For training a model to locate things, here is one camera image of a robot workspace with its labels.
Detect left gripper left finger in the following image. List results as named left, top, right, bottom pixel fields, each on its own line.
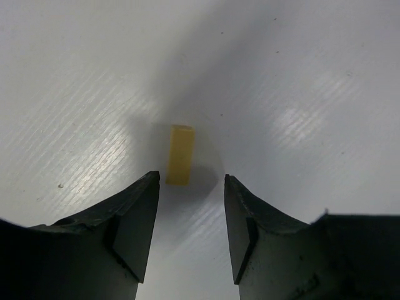
left=1, top=171, right=160, bottom=299

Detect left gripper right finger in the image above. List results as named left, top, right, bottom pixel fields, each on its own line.
left=224, top=175, right=399, bottom=299

